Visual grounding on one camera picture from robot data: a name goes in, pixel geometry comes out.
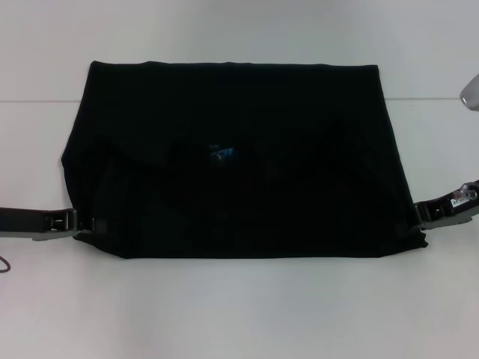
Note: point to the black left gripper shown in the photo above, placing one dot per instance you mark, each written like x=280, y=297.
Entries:
x=33, y=222

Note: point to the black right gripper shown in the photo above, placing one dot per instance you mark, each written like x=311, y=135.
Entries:
x=449, y=209

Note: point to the black shirt with FREE print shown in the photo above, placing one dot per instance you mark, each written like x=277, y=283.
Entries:
x=243, y=131

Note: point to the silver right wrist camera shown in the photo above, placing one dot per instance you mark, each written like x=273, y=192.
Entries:
x=471, y=93

